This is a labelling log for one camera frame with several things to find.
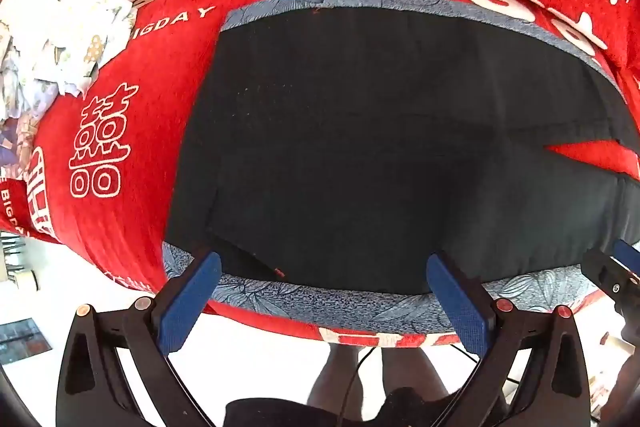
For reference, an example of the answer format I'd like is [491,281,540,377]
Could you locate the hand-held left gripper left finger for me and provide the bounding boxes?
[55,251,223,427]

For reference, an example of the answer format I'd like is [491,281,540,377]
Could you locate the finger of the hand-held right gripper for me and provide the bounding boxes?
[581,248,640,304]
[612,239,640,269]

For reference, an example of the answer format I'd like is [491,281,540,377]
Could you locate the black pants blue floral trim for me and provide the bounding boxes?
[162,0,640,340]

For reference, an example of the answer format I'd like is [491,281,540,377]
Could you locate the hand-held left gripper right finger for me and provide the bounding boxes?
[425,251,593,427]

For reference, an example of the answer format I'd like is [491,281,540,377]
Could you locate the person's left leg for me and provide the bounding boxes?
[306,342,362,408]

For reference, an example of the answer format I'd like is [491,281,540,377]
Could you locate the white floral cloth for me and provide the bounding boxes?
[0,0,136,180]

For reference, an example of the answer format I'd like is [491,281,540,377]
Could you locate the person's leg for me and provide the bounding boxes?
[381,344,449,404]
[306,342,362,408]

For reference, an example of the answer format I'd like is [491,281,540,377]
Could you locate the person's black shorts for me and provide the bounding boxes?
[224,386,453,427]

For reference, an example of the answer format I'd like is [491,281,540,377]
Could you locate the white plastic container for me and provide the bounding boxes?
[0,232,41,294]

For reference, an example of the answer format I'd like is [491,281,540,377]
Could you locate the person's right leg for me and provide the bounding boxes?
[381,344,449,404]

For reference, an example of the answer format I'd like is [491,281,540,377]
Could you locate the thin black cable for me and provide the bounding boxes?
[337,346,373,427]

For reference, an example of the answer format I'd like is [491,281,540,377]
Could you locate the dark rectangular object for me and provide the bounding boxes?
[0,317,54,366]

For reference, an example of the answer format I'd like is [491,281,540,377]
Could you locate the person's right forearm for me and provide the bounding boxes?
[599,347,640,427]

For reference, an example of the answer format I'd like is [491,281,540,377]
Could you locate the red printed blanket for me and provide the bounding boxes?
[0,0,640,350]

